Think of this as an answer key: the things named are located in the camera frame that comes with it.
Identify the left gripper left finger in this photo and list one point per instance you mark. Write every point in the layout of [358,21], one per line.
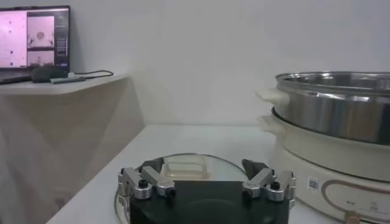
[158,182]

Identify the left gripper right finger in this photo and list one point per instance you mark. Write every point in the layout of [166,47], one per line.
[259,182]

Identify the round glass pot lid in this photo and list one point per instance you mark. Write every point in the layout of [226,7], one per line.
[189,169]

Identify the steel steamer pot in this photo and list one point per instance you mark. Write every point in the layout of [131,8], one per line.
[335,170]

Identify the stainless steel steamer basket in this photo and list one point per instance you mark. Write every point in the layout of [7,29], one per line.
[335,112]

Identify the white side table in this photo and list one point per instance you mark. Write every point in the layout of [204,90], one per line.
[61,137]

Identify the grey usb hub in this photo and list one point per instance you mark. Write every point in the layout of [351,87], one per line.
[67,80]

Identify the black computer mouse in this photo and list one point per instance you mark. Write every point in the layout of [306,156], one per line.
[45,74]

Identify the black laptop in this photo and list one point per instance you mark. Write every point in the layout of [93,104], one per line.
[18,39]

